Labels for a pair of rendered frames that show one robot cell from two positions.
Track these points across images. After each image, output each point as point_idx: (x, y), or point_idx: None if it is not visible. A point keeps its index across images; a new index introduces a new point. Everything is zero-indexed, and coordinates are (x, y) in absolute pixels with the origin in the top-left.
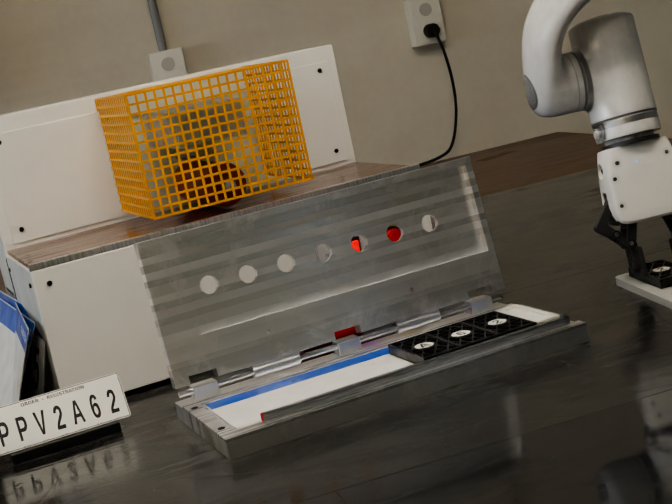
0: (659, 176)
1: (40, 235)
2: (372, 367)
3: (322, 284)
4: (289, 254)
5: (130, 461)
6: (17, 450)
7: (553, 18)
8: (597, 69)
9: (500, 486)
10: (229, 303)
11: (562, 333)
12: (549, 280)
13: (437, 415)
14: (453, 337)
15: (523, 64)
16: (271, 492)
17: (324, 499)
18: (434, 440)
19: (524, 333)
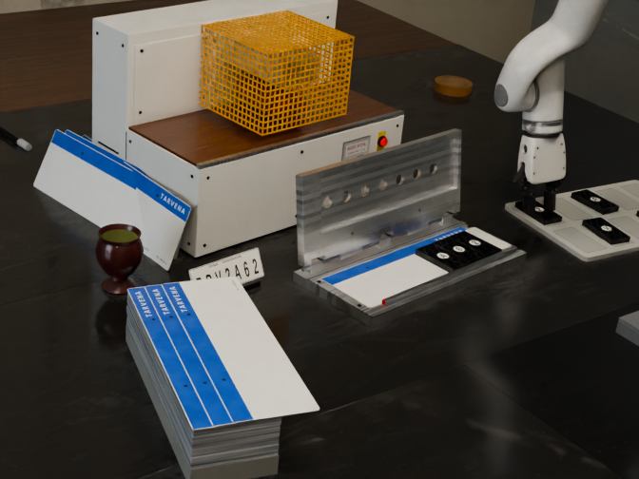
0: (555, 158)
1: (149, 117)
2: (414, 265)
3: (378, 204)
4: (367, 184)
5: (297, 316)
6: None
7: (537, 64)
8: (543, 91)
9: (555, 373)
10: (335, 214)
11: (515, 258)
12: None
13: (476, 311)
14: (456, 252)
15: (503, 79)
16: (423, 358)
17: (461, 369)
18: (491, 332)
19: (497, 257)
